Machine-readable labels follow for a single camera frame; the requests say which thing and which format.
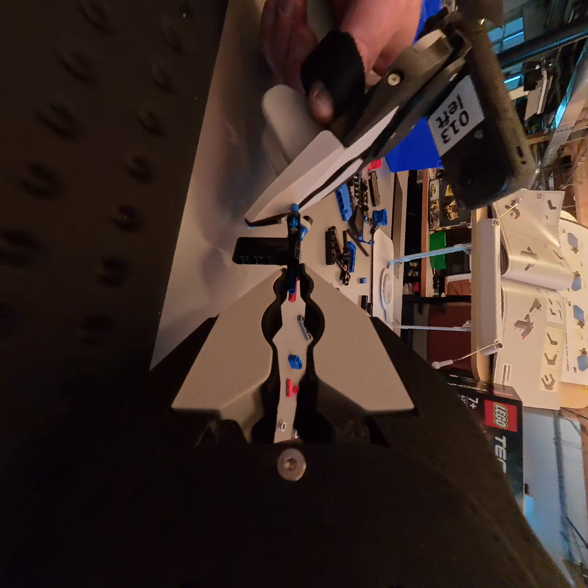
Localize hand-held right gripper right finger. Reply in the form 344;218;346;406
298;266;417;429

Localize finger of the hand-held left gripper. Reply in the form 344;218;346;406
296;146;384;212
244;107;397;229

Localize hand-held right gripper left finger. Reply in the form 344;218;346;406
171;268;286;443

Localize black blue toy brick assembly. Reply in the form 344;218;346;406
232;204;315;304

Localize grey desk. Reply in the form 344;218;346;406
151;0;407;444

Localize person's left hand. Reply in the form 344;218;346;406
261;0;424;125

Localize wide black studded toy beam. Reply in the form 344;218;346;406
351;175;370;217

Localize blue storage bin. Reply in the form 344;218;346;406
385;0;456;173

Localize large black angled toy beam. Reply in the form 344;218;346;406
325;225;344;266

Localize black joined toy beams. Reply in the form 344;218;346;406
337;230;356;286

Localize green board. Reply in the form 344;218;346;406
429;231;447;270

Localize open instruction booklet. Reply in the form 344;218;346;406
491;189;588;410

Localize white book stand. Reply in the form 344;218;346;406
379;216;506;383

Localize toy set cardboard box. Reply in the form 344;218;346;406
448;374;525;511

